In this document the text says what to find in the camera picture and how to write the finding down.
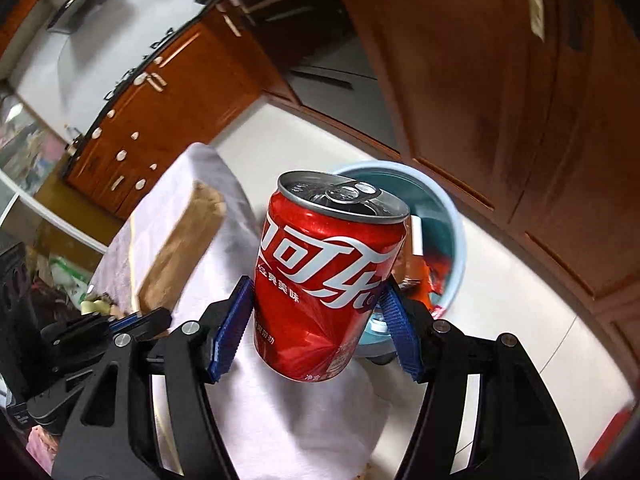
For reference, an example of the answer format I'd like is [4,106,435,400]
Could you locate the brown paper bag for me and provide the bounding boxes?
[137,181,227,314]

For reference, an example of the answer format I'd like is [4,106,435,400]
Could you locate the red cola can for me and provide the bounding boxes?
[254,170,410,382]

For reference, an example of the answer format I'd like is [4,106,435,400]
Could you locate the light blue trash bin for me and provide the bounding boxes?
[335,160,466,320]

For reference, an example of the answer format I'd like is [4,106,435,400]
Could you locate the wooden kitchen cabinet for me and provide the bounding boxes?
[66,0,639,364]

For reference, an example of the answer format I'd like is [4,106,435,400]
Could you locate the green white rice sack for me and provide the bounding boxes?
[49,255,90,309]

